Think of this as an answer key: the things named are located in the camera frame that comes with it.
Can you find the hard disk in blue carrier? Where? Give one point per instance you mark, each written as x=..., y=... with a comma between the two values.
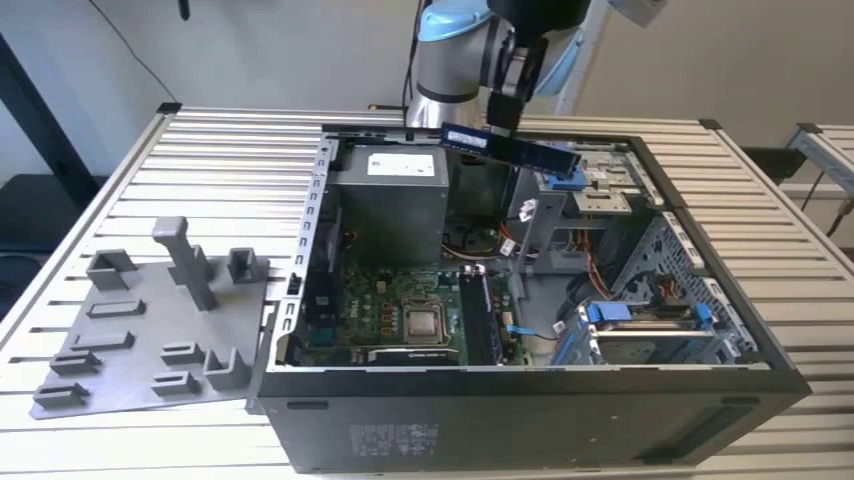
x=610, y=314

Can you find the green motherboard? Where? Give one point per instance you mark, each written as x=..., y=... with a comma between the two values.
x=363, y=300

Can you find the grey metal drive cage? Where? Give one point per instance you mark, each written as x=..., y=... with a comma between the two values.
x=603, y=200

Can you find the blue plastic drive latch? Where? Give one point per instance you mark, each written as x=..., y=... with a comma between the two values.
x=567, y=182

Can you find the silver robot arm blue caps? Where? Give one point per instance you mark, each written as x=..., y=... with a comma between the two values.
x=454, y=65

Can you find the black table corner cap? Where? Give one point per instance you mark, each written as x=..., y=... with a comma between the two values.
x=712, y=124
x=168, y=107

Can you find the CPU socket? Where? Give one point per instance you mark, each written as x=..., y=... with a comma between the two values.
x=425, y=302

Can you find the grey power supply unit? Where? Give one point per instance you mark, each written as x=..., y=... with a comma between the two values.
x=387, y=215

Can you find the grey plastic parts rack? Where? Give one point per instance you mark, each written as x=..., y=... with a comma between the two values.
x=154, y=340

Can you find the black open PC case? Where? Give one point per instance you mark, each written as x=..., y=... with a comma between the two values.
x=534, y=415

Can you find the black graphics card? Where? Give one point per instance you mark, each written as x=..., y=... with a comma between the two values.
x=414, y=356

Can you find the silver CPU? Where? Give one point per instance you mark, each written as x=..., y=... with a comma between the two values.
x=425, y=325

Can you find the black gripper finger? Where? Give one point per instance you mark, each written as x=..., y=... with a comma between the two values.
x=506, y=112
x=539, y=60

